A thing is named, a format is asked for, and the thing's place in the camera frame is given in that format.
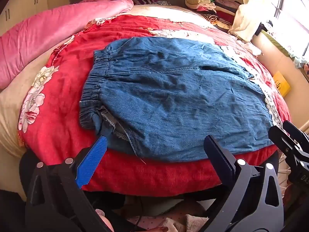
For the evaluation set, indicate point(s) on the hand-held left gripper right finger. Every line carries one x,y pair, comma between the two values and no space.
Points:
217,154

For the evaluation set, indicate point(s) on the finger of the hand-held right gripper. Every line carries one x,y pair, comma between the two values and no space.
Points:
295,130
280,137

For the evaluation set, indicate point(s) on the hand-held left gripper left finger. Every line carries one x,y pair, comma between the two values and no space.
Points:
91,159

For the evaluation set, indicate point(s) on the blue denim pants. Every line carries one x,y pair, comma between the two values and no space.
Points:
169,96

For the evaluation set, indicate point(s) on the yellow box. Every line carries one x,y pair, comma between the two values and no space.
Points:
281,84

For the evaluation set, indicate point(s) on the red floral blanket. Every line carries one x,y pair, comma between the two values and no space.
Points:
65,116

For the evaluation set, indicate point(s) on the green windowsill cloth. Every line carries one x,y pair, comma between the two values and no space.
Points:
284,47

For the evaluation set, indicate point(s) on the person's pink dotted clothing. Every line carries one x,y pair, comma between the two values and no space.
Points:
154,220

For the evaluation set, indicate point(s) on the window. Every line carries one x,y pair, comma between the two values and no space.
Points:
297,17

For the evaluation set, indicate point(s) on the cream curtain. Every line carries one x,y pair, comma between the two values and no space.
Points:
246,17

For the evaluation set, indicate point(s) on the pink quilt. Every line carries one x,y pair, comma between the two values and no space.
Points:
48,29

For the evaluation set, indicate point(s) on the pile of folded clothes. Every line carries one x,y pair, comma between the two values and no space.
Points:
210,7

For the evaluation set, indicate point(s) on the cream wardrobe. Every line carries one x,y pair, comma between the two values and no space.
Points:
24,2

